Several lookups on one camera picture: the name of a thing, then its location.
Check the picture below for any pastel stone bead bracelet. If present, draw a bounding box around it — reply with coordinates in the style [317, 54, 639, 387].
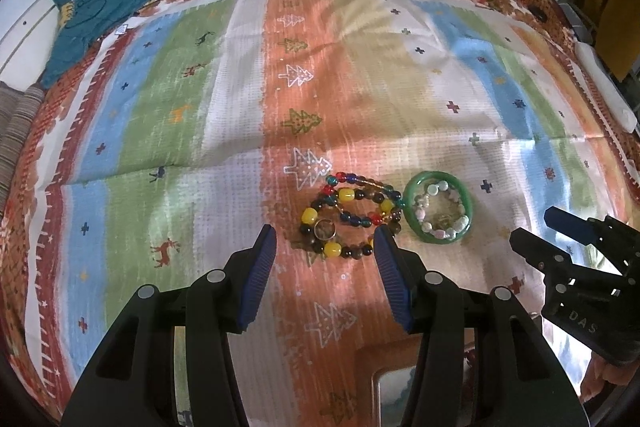
[412, 180, 471, 242]

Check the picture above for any white power strip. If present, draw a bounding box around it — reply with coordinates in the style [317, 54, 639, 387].
[574, 41, 638, 134]

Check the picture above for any striped colourful woven cloth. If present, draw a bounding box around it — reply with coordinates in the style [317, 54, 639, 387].
[13, 0, 639, 426]

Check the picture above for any black round object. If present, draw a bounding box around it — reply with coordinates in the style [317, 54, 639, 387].
[527, 5, 548, 23]

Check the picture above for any yellow brown bead bracelet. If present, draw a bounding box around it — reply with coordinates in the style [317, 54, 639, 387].
[298, 184, 404, 260]

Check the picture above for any grey striped pillow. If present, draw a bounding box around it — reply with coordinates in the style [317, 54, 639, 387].
[1, 82, 44, 212]

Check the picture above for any multicolour glass bead bracelet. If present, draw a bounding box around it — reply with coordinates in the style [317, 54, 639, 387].
[310, 171, 405, 230]

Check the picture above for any green jade bangle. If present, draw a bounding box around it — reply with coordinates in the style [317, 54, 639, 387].
[404, 171, 474, 245]

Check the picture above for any metal tin box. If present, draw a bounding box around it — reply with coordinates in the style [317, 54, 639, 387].
[354, 334, 476, 427]

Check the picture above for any person's right hand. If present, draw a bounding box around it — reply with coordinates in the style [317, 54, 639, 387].
[579, 352, 639, 403]

